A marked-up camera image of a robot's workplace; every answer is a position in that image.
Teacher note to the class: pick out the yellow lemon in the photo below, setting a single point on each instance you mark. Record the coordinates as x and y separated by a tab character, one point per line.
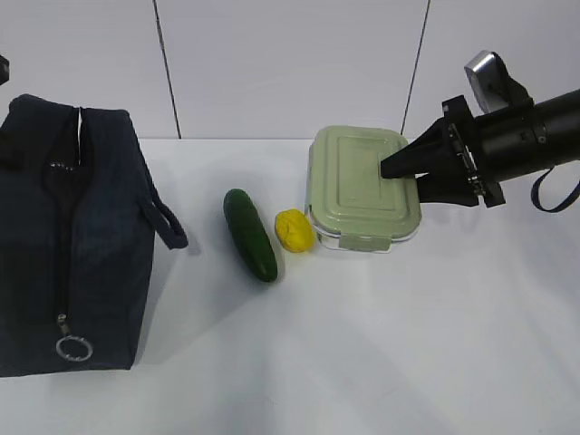
294	230

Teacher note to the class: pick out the navy blue lunch bag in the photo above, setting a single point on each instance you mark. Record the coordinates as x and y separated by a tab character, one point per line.
80	216

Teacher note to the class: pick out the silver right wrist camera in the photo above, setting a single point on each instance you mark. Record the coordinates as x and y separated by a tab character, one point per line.
494	89

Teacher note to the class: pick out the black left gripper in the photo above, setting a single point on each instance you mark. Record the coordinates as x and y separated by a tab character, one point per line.
4	70

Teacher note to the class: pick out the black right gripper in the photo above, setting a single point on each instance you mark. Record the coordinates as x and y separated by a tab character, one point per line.
465	158

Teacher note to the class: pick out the green lidded food container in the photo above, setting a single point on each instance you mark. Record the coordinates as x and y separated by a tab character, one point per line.
351	206

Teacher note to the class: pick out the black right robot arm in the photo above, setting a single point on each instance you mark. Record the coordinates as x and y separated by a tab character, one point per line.
557	134

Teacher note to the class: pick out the green cucumber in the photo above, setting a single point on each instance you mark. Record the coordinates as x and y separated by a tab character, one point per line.
249	235

